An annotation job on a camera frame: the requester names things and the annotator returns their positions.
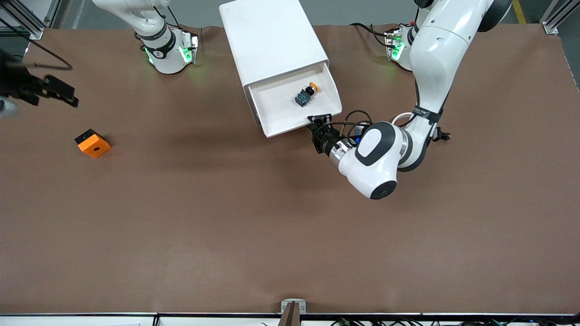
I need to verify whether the orange and blue push button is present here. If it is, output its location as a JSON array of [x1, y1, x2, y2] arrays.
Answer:
[[295, 82, 320, 108]]

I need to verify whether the orange block with black side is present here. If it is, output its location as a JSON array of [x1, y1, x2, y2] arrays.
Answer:
[[74, 129, 111, 159]]

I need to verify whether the white curved plastic clip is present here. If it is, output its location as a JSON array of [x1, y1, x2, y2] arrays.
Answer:
[[391, 112, 416, 129]]

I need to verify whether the grey base connector plate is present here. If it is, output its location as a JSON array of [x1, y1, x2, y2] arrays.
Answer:
[[384, 28, 400, 60], [189, 31, 201, 65]]

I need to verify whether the white drawer holding button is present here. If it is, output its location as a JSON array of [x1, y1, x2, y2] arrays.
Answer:
[[248, 63, 343, 139]]

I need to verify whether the white drawer cabinet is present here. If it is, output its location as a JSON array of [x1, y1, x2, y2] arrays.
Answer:
[[219, 0, 330, 128]]

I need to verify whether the black base cable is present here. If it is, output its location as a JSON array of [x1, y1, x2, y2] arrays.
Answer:
[[350, 22, 393, 48]]

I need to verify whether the aluminium frame profile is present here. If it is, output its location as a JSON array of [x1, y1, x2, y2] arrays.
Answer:
[[0, 0, 62, 40], [539, 0, 572, 35]]

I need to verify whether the grey metal bracket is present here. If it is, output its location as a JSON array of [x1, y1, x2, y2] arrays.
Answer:
[[280, 298, 307, 314]]

